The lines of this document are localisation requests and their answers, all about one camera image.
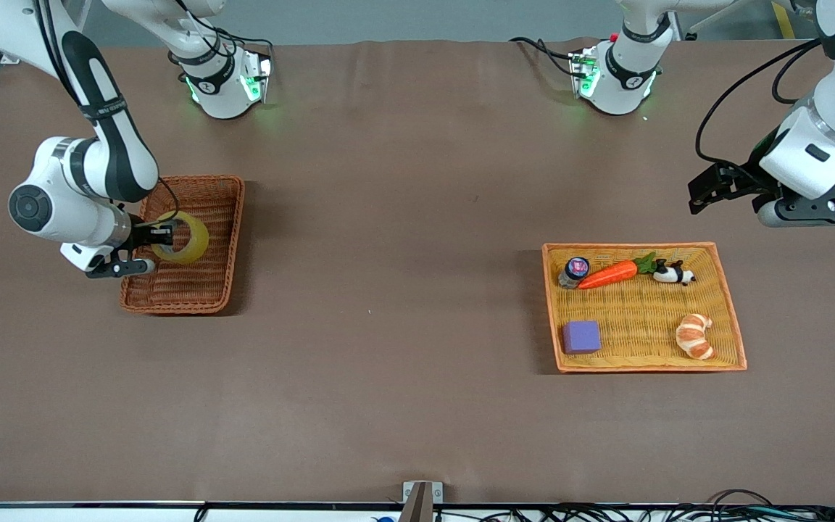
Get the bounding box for black right base cable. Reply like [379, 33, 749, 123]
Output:
[184, 0, 275, 62]

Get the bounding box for purple cube block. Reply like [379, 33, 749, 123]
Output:
[562, 320, 602, 355]

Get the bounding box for brown table cover sheet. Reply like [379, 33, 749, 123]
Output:
[0, 40, 835, 506]

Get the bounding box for orange flat wicker basket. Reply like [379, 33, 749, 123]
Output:
[541, 242, 748, 373]

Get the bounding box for black white panda toy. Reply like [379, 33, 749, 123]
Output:
[653, 260, 697, 286]

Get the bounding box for grey metal camera bracket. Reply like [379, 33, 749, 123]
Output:
[402, 481, 444, 522]

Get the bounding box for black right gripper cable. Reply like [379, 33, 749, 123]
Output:
[153, 174, 181, 223]

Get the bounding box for brown wicker basket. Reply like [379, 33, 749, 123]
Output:
[119, 175, 246, 315]

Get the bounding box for black cable bundle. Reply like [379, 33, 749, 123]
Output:
[432, 489, 835, 522]

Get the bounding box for black left base cable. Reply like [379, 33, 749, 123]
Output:
[509, 36, 579, 77]

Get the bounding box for long black left arm cable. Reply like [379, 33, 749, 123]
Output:
[694, 38, 823, 166]

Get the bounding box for black base cable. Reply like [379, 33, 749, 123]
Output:
[184, 0, 275, 62]
[509, 36, 579, 77]

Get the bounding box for short black left arm cable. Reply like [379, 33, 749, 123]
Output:
[771, 42, 817, 107]

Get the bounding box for orange toy carrot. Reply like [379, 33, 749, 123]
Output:
[577, 252, 657, 290]

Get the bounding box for yellow packing tape roll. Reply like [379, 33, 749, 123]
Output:
[151, 210, 210, 265]

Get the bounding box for toy croissant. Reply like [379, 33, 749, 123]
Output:
[676, 314, 717, 361]

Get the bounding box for small dark-lidded jar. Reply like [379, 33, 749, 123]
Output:
[559, 257, 591, 289]

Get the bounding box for base connector box green lights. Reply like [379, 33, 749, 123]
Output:
[240, 51, 274, 104]
[569, 46, 601, 100]

